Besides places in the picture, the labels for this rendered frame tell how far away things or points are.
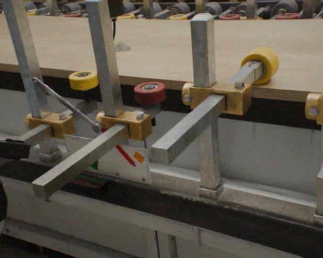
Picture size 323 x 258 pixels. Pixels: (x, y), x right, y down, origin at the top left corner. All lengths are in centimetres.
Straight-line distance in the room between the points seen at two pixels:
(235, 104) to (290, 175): 36
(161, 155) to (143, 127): 34
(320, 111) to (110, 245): 112
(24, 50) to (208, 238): 66
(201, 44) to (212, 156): 25
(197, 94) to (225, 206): 26
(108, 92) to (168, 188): 27
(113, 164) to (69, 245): 78
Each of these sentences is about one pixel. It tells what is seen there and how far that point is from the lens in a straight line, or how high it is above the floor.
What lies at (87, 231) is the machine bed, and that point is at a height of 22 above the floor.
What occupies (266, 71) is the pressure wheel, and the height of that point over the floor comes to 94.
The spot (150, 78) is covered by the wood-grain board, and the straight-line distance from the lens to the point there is 121.
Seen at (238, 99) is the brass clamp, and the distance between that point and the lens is 87.
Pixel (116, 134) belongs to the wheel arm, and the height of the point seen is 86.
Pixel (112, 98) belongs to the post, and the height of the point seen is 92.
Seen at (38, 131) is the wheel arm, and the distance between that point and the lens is 117.
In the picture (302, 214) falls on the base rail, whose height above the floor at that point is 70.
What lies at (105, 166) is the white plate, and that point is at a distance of 114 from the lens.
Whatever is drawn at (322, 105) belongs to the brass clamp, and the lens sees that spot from 83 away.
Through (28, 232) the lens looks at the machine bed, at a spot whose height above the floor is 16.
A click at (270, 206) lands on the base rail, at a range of 99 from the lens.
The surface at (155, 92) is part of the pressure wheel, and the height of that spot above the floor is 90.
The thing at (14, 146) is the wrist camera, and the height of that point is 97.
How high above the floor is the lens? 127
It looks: 25 degrees down
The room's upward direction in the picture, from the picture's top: 6 degrees counter-clockwise
